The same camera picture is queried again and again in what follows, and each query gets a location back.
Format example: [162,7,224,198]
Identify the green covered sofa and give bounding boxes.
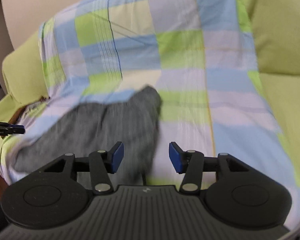
[0,0,300,188]

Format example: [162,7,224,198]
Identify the plaid blue green sheet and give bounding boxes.
[0,0,300,230]

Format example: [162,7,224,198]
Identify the grey plaid shorts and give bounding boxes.
[12,86,161,186]

